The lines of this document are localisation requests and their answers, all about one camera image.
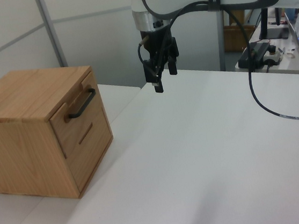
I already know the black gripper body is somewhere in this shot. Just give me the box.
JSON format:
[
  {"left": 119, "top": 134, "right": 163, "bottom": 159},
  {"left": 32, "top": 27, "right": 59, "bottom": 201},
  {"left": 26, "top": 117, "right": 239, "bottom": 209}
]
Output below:
[{"left": 139, "top": 24, "right": 181, "bottom": 63}]

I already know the black metal drawer handle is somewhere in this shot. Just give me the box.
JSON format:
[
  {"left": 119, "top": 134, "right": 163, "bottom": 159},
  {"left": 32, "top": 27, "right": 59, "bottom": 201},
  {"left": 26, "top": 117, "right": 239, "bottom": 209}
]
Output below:
[{"left": 65, "top": 88, "right": 99, "bottom": 120}]

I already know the wooden drawer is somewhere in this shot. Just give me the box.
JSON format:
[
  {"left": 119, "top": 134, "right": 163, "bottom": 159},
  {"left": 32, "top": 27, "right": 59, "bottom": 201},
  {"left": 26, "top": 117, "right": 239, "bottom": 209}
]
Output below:
[{"left": 44, "top": 68, "right": 120, "bottom": 198}]

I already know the grey metal upright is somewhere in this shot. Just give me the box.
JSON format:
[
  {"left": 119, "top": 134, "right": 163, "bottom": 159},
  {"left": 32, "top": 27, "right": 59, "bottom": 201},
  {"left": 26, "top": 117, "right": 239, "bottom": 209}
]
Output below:
[{"left": 213, "top": 9, "right": 231, "bottom": 72}]

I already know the brown cardboard box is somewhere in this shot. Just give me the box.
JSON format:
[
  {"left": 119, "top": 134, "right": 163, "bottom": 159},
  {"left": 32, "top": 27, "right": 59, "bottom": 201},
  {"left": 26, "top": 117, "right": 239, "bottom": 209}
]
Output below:
[{"left": 222, "top": 21, "right": 260, "bottom": 54}]

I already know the black control box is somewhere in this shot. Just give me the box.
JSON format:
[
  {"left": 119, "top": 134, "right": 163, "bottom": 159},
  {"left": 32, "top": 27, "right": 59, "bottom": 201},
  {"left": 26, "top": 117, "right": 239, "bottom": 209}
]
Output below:
[{"left": 235, "top": 40, "right": 272, "bottom": 69}]

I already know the emergency stop button unit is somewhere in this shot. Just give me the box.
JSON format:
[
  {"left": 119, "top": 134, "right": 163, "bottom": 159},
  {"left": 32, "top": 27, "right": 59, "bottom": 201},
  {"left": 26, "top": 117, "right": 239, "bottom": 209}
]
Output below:
[{"left": 261, "top": 44, "right": 283, "bottom": 68}]

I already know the black monitor stand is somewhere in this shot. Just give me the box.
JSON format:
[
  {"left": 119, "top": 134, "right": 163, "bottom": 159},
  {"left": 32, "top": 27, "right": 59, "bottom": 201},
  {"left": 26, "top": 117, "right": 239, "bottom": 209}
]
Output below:
[{"left": 256, "top": 5, "right": 291, "bottom": 42}]

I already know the grey side desk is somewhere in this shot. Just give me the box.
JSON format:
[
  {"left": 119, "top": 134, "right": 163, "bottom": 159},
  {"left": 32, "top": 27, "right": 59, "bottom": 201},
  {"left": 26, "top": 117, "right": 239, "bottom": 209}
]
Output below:
[{"left": 230, "top": 19, "right": 299, "bottom": 84}]

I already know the wooden cabinet casing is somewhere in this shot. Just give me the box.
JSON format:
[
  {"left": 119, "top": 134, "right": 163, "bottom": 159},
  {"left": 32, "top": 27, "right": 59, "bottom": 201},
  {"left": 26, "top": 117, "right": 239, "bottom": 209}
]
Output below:
[{"left": 0, "top": 59, "right": 121, "bottom": 208}]

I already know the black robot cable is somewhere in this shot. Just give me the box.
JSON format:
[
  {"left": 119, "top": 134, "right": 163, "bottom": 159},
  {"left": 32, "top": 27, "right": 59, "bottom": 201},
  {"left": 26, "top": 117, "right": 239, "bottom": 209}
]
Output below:
[{"left": 132, "top": 0, "right": 299, "bottom": 140}]

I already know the grey partition post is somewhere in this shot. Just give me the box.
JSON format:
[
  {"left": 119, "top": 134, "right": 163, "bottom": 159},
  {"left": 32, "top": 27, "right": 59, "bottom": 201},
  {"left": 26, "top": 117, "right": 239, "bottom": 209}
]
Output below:
[{"left": 34, "top": 0, "right": 69, "bottom": 70}]

